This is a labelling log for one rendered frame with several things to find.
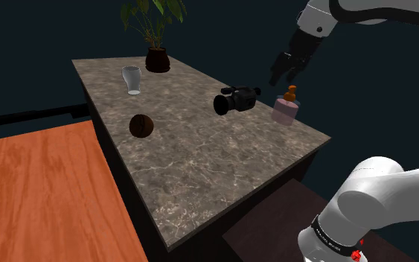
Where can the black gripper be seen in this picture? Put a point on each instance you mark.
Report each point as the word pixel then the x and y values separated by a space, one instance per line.
pixel 303 45

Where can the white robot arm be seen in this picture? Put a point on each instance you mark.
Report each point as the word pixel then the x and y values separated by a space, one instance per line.
pixel 376 196

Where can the pink soap dispenser orange pump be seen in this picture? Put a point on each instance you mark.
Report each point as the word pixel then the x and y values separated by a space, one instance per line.
pixel 285 110

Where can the marble top dark table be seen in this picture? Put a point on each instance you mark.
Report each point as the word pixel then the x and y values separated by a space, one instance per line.
pixel 194 163

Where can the clear drinking glass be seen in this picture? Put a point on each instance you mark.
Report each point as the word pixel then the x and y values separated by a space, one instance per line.
pixel 132 80

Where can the green plant in dark pot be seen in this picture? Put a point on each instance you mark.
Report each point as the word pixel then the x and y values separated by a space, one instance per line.
pixel 157 60

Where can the brown ball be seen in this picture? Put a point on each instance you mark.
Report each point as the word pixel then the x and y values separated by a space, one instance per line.
pixel 141 126

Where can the dark robot stand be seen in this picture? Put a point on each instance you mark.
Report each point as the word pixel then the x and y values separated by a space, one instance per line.
pixel 274 225

